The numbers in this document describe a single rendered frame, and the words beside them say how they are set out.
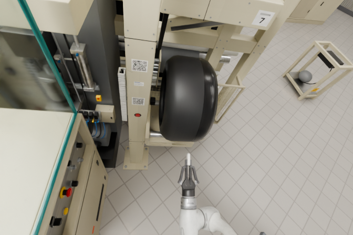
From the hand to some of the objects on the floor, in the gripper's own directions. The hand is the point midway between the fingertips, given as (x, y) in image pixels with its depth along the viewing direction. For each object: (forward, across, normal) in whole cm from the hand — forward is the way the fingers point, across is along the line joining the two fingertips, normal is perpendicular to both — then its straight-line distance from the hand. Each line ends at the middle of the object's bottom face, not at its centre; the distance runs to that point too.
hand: (188, 159), depth 112 cm
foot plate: (+7, +33, +111) cm, 116 cm away
